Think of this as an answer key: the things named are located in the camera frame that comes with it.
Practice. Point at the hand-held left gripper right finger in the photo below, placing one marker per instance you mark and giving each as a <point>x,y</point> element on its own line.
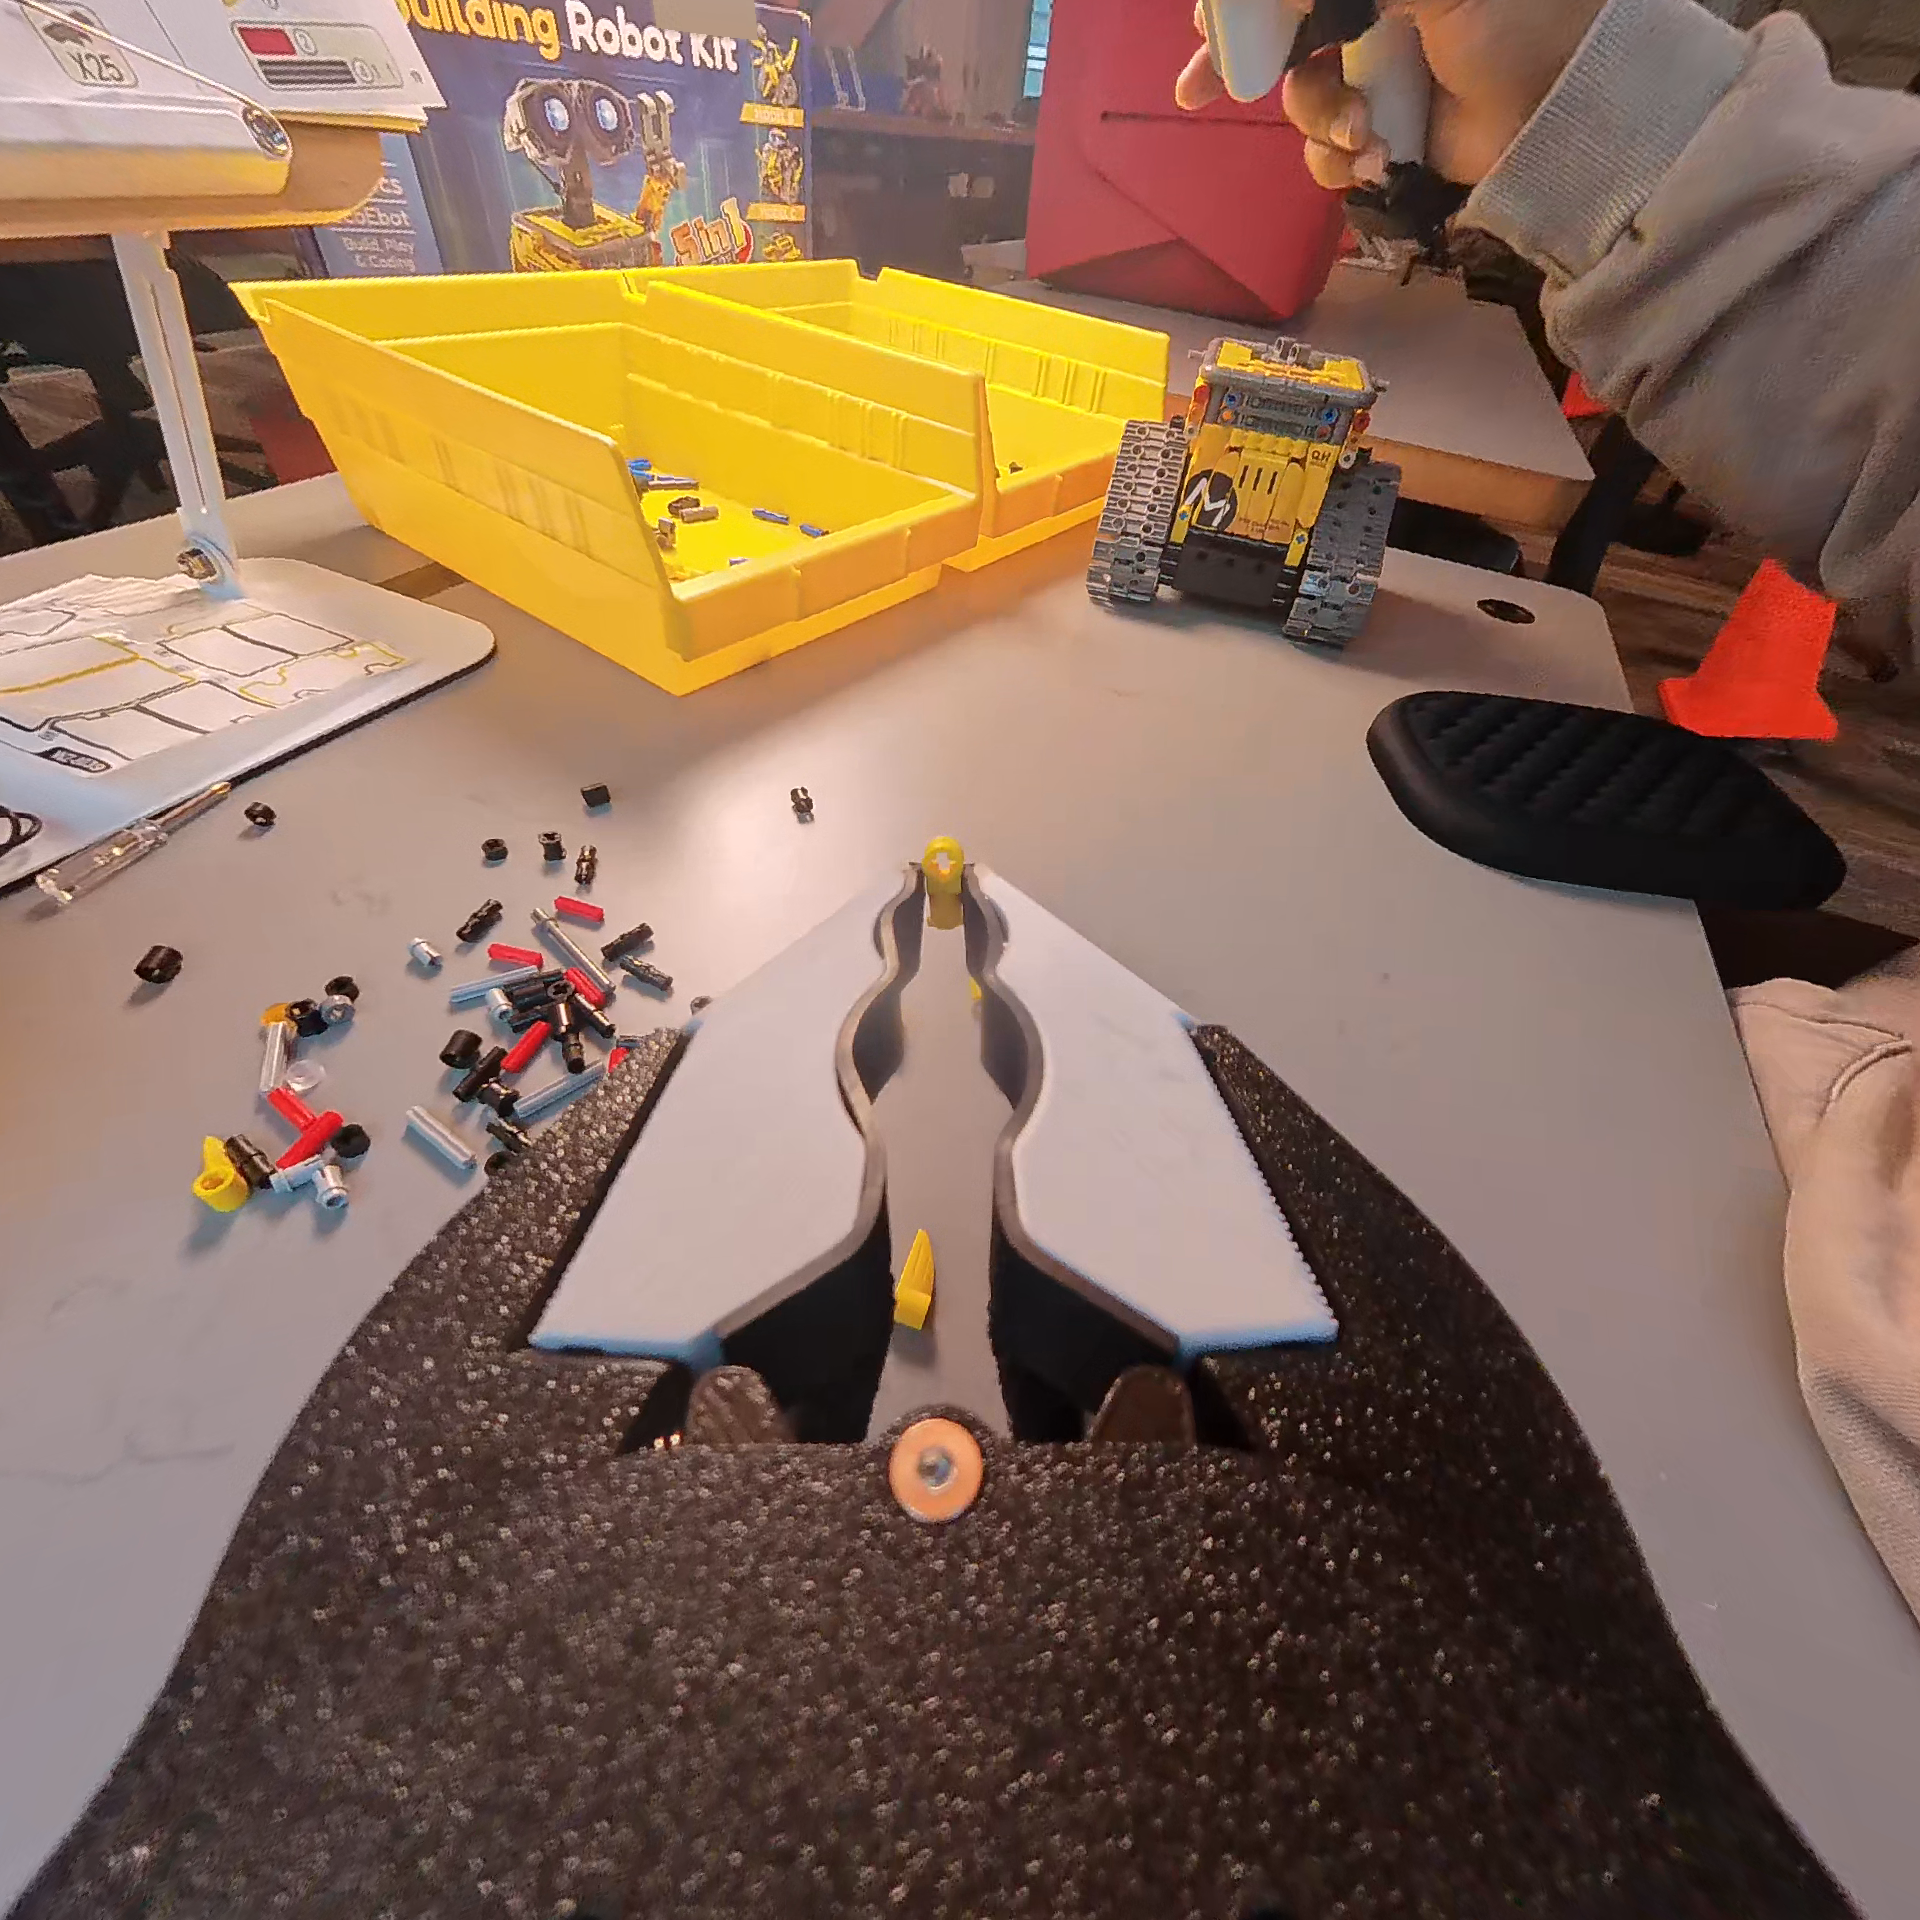
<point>1187,1187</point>

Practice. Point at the yellow brick arm piece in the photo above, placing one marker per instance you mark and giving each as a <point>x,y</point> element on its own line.
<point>914,1286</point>

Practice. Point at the yellow plastic bin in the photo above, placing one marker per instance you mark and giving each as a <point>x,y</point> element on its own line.
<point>451,481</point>
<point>1021,392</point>

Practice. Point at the instruction booklet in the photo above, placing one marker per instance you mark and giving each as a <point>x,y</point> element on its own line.
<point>182,76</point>

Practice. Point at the white booklet stand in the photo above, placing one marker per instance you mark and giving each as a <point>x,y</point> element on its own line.
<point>174,392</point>

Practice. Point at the black armrest pad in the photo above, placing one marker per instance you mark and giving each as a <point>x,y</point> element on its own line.
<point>1592,796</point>

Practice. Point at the yellow tracked toy robot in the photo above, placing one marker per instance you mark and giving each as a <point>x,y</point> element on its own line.
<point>1247,497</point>

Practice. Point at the grey desk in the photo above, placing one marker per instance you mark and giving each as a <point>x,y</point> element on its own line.
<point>1259,812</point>

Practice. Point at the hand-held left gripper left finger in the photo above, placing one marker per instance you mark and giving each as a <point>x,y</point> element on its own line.
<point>720,1187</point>

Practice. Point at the grey table with wooden edge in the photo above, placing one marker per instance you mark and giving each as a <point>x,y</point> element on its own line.
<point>1471,376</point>

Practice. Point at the scattered small building pieces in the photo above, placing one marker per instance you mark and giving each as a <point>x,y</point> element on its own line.
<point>526,1019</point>

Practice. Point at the person's right hand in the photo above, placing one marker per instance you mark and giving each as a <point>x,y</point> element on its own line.
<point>1491,91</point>

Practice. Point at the person's beige sweatshirt torso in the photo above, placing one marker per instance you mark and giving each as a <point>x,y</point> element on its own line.
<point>1845,1260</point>

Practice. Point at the yellow connector with black pin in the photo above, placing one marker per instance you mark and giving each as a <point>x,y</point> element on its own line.
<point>942,881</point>

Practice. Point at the robot kit box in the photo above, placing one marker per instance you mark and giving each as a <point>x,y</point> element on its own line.
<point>602,135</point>

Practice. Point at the person's right forearm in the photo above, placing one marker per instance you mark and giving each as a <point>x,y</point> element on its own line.
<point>1739,270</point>

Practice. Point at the small pieces inside bin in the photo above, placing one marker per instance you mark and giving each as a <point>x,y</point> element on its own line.
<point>720,518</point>

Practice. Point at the orange traffic cone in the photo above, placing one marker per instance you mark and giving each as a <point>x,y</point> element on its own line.
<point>1757,662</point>

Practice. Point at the red felt bag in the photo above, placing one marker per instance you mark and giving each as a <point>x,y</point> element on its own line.
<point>1170,182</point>

